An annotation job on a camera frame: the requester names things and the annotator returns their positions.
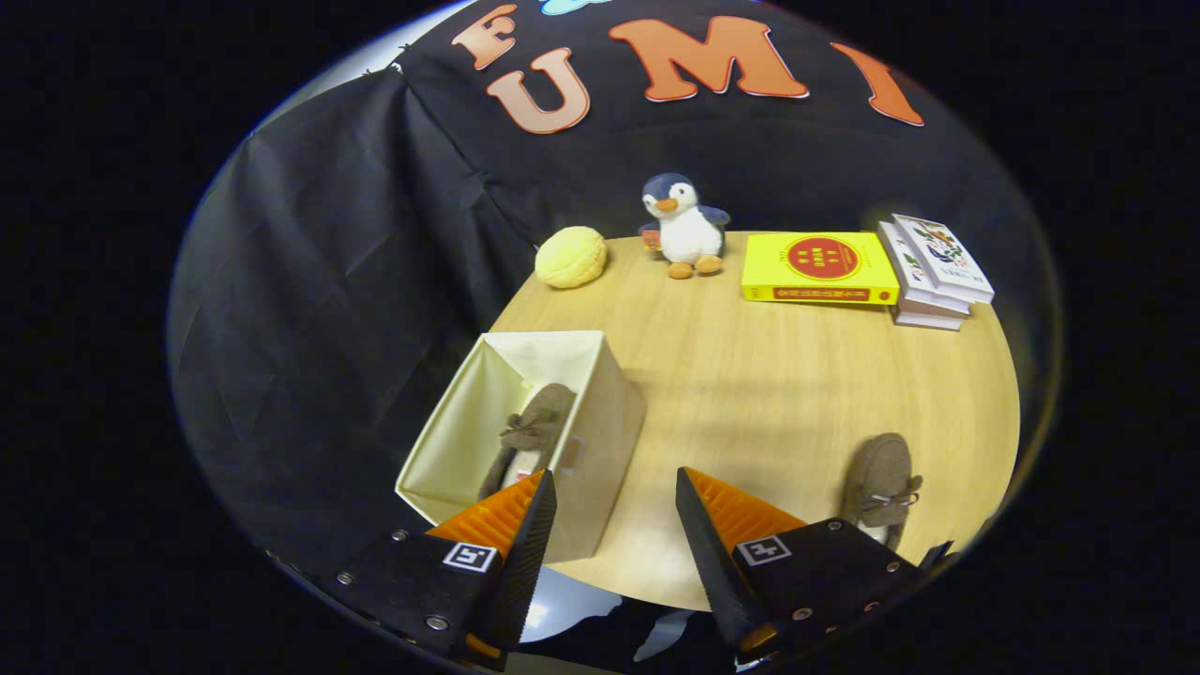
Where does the brown shoe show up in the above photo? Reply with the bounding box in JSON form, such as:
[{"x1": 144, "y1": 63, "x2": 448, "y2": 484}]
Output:
[
  {"x1": 839, "y1": 432, "x2": 924, "y2": 552},
  {"x1": 476, "y1": 382, "x2": 578, "y2": 503}
]

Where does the cream fabric storage box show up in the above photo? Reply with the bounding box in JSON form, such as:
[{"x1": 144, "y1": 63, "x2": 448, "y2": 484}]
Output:
[{"x1": 395, "y1": 329, "x2": 648, "y2": 565}]

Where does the penguin plush toy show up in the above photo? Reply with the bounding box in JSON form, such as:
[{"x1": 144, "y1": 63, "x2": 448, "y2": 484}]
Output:
[{"x1": 638, "y1": 172, "x2": 731, "y2": 280}]

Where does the white book with floral cover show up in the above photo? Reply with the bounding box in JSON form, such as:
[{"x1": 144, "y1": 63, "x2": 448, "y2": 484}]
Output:
[{"x1": 891, "y1": 214, "x2": 996, "y2": 305}]

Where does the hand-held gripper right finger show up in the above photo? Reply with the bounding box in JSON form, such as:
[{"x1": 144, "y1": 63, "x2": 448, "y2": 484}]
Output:
[{"x1": 675, "y1": 466, "x2": 926, "y2": 655}]

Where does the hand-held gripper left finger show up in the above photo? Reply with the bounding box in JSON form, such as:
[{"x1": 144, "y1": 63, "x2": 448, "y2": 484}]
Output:
[{"x1": 333, "y1": 469, "x2": 558, "y2": 671}]

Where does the yellow round plush toy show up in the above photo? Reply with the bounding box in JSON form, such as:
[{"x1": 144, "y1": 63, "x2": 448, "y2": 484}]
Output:
[{"x1": 534, "y1": 226, "x2": 609, "y2": 290}]

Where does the black backdrop cloth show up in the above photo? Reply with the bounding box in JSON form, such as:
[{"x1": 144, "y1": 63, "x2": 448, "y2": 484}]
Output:
[{"x1": 167, "y1": 0, "x2": 1065, "y2": 601}]

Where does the yellow book with red circle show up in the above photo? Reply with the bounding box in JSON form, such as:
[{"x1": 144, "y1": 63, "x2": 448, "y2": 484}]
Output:
[{"x1": 741, "y1": 232, "x2": 901, "y2": 307}]

